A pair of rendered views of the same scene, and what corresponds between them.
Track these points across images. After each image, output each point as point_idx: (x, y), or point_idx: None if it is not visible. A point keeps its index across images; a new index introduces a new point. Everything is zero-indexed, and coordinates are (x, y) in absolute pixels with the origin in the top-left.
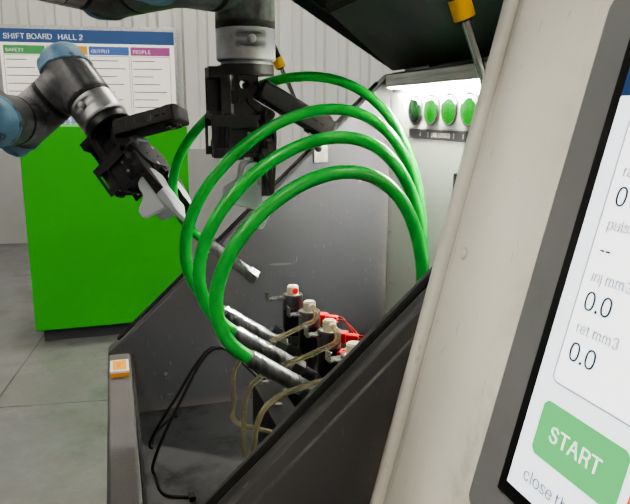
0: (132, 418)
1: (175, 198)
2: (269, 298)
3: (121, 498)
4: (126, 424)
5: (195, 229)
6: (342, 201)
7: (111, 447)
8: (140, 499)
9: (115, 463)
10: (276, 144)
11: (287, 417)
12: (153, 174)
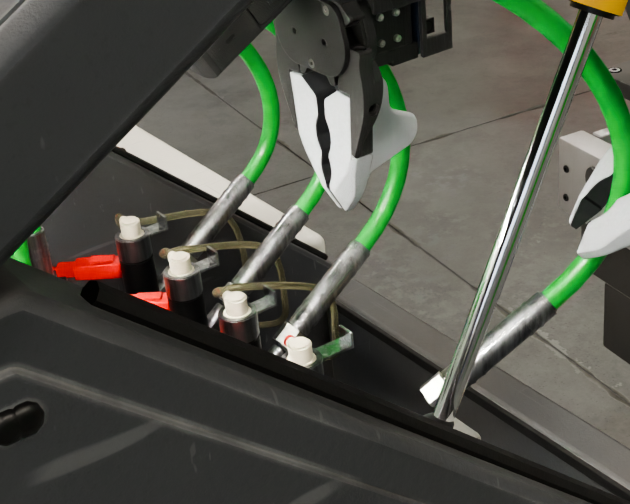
0: (584, 453)
1: (593, 174)
2: (341, 342)
3: (440, 343)
4: (576, 439)
5: (568, 266)
6: None
7: (542, 397)
8: (418, 349)
9: (504, 377)
10: (277, 32)
11: (187, 190)
12: None
